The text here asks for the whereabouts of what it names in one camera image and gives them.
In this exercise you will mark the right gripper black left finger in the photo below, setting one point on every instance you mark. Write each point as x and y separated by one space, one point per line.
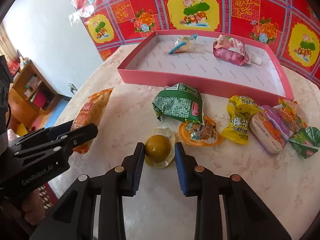
95 204

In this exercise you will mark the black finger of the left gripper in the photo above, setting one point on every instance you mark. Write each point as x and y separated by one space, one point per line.
40 136
71 139

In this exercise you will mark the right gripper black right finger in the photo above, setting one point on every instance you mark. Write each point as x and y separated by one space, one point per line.
227 207

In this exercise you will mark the orange rice cracker packet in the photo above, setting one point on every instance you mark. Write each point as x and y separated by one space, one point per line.
93 109

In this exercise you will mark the purple candy tin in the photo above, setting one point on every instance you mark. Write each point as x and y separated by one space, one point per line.
270 130

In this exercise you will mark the orange jelly cup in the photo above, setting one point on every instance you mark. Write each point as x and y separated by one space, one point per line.
198 135

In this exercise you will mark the green triangular snack packet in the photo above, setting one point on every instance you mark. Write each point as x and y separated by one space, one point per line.
306 142

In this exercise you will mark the yellow jelly cup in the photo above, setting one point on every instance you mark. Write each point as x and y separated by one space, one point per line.
160 148

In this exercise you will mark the yellow soft candy packet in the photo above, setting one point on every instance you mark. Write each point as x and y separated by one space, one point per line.
240 110

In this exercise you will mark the burger gummy packet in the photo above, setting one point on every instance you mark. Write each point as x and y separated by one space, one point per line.
292 115

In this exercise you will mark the green foil snack packet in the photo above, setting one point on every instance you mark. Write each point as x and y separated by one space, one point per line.
180 102

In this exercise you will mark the clear blue-edged candy packet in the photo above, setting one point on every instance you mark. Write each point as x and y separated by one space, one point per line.
184 44

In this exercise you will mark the pink jelly drink pouch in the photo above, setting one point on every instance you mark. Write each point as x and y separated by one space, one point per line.
234 51

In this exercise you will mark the person left hand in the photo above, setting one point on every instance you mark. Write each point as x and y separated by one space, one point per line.
32 208

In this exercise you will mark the wooden shelf cabinet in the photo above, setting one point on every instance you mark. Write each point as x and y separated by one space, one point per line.
31 96

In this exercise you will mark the pink shallow cardboard box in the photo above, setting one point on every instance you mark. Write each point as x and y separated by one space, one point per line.
150 63

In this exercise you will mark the white wall socket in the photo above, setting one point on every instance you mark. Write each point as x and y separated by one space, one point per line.
73 89

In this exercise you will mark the red floral wall poster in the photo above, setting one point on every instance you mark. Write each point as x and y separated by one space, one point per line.
289 27

